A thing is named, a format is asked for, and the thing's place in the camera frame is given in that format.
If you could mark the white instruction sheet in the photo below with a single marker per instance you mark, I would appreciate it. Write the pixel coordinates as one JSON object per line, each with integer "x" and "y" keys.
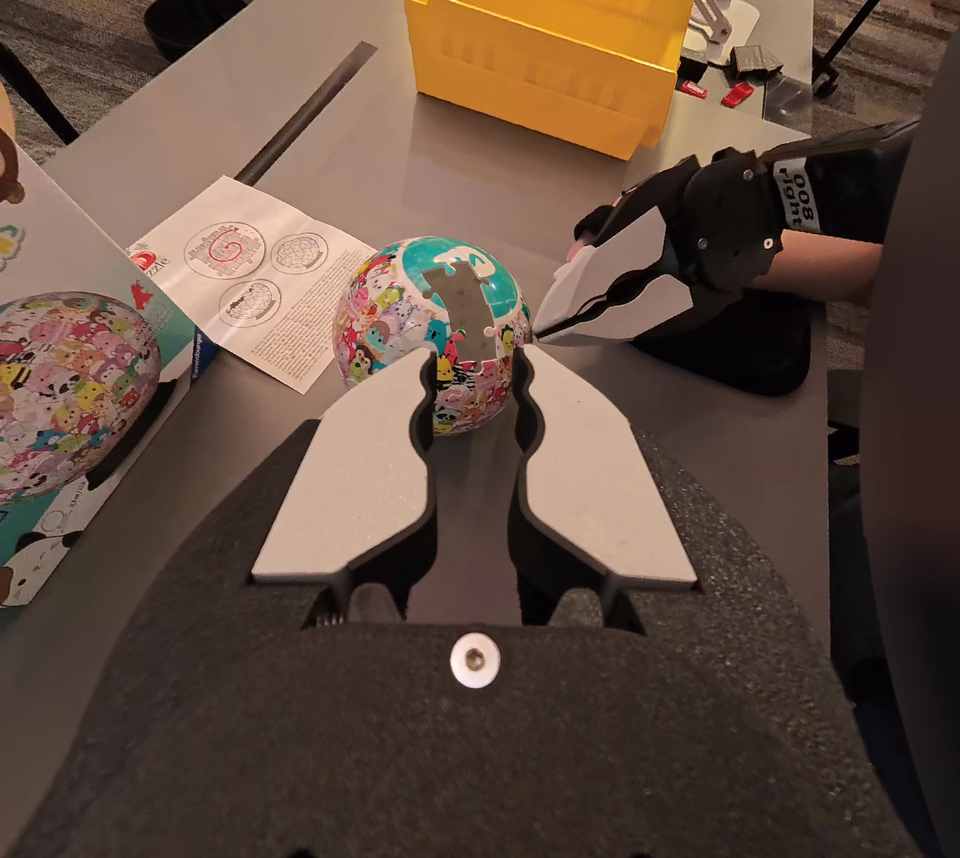
{"x": 285, "y": 295}

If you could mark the person's right hand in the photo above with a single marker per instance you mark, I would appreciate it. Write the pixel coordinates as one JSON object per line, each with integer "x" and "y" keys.
{"x": 580, "y": 249}

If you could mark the yellow plastic bin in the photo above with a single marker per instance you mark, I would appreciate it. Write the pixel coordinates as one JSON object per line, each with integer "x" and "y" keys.
{"x": 540, "y": 47}

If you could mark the small red item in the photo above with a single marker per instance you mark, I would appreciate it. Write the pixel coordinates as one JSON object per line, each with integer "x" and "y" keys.
{"x": 739, "y": 94}
{"x": 694, "y": 89}

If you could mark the person's right forearm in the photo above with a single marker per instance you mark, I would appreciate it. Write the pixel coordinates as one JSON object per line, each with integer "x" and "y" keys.
{"x": 825, "y": 265}

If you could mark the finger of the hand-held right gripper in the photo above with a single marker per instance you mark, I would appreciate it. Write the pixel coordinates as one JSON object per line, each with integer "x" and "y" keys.
{"x": 645, "y": 310}
{"x": 622, "y": 250}

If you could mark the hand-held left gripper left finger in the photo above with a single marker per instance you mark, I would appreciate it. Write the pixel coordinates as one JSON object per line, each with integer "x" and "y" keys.
{"x": 352, "y": 483}

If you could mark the puzzle ball cardboard box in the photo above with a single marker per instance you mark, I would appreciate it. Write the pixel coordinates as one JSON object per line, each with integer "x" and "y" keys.
{"x": 75, "y": 385}

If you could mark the colourful puzzle ball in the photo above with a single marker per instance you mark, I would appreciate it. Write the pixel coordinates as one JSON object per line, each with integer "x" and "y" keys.
{"x": 390, "y": 318}

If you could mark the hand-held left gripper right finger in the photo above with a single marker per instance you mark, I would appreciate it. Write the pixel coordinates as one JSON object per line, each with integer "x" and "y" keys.
{"x": 592, "y": 490}

